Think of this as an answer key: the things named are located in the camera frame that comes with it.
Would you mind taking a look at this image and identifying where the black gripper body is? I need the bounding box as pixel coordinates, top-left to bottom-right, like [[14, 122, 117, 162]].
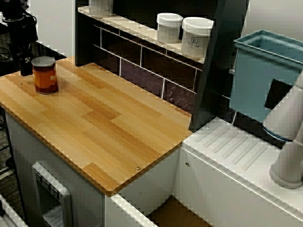
[[4, 16, 38, 60]]

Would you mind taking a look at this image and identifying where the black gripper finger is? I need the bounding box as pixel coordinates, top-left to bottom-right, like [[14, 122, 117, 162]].
[[19, 54, 33, 77]]

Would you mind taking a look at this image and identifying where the orange beans can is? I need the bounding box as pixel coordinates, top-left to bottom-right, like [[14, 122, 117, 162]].
[[31, 56, 59, 95]]

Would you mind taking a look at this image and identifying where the white toy kitchen cabinet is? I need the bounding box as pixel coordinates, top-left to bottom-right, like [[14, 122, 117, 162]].
[[4, 106, 106, 227]]

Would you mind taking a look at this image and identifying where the white shelf container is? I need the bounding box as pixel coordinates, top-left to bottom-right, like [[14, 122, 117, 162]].
[[89, 0, 114, 12]]

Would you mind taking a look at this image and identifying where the cream shelf ledge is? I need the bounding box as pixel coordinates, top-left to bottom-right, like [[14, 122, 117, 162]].
[[78, 6, 206, 64]]

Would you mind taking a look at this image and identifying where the dark tile backsplash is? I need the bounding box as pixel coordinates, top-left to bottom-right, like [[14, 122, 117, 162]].
[[75, 11, 204, 114]]

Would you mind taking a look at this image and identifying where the plain white lidded jar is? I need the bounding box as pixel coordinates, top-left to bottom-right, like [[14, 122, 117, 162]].
[[156, 12, 184, 44]]

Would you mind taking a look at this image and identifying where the white jar with print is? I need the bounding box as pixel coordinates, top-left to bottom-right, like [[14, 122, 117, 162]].
[[181, 17, 214, 58]]

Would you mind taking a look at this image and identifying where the teal plastic bin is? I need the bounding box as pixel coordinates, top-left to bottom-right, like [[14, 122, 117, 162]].
[[229, 29, 303, 126]]

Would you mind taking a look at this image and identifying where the white toy sink unit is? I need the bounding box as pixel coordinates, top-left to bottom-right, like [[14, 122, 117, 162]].
[[105, 117, 303, 227]]

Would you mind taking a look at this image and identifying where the white toy faucet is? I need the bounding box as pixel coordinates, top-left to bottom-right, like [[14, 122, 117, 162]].
[[262, 70, 303, 189]]

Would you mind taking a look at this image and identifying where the aluminium extrusion frame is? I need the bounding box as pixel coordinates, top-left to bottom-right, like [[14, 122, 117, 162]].
[[0, 193, 27, 227]]

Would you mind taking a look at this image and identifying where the dark upright post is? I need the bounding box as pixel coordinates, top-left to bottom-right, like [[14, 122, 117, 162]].
[[188, 0, 250, 133]]

